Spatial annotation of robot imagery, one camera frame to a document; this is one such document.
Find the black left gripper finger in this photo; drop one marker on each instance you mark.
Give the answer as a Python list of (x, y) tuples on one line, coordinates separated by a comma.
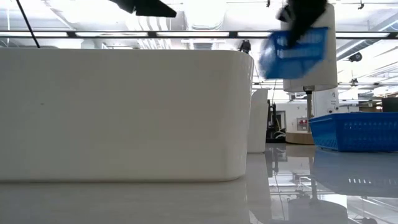
[(152, 9), (126, 5)]

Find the black overhead frame bar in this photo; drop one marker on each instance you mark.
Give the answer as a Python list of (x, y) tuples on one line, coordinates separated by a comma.
[(152, 34)]

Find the dark box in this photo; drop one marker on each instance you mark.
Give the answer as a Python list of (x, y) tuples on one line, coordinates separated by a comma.
[(390, 105)]

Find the white shade table lamp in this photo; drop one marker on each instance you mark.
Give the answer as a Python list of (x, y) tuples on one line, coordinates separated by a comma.
[(328, 74)]

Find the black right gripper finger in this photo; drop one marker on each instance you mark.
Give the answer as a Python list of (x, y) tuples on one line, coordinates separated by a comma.
[(284, 14), (304, 15)]

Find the blue plastic basket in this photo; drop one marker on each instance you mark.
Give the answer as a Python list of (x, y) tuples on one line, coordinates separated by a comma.
[(357, 132), (292, 62)]

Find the black equipment cabinet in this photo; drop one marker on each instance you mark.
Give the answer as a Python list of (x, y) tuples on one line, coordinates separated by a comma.
[(272, 118)]

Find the small black mounted camera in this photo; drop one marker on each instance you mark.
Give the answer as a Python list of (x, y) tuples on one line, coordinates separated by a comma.
[(245, 46)]

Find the red white wall panel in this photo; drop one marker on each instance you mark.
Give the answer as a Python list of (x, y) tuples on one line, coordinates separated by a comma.
[(302, 124)]

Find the black round ceiling device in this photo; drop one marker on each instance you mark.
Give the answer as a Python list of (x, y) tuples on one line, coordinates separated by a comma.
[(355, 57)]

